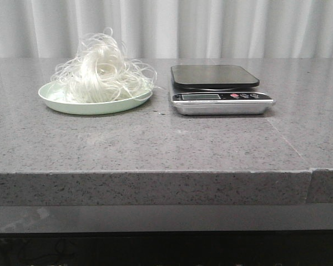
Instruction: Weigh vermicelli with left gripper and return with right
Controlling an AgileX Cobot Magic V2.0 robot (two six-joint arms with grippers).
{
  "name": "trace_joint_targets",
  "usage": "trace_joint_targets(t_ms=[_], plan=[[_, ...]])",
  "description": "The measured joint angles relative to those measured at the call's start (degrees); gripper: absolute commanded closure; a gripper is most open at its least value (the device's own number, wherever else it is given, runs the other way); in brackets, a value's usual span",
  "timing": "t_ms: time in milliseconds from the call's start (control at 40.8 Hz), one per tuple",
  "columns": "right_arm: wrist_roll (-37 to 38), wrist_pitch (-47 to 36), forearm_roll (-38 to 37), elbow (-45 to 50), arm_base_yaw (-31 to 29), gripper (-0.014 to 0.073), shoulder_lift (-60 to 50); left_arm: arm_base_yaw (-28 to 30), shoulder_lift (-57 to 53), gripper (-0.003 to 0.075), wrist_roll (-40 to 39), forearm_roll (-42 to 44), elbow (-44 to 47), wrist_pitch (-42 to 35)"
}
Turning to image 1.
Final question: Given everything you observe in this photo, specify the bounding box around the white vermicelli noodle bundle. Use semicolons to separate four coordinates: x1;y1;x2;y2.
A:
51;27;157;104

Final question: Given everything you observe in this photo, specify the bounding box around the silver black kitchen scale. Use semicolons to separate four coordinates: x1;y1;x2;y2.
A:
170;65;275;115

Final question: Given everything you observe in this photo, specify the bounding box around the light green round plate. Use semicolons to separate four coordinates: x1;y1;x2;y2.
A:
38;82;153;115

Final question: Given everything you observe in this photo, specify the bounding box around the white pleated curtain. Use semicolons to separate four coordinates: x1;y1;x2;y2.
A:
0;1;333;58

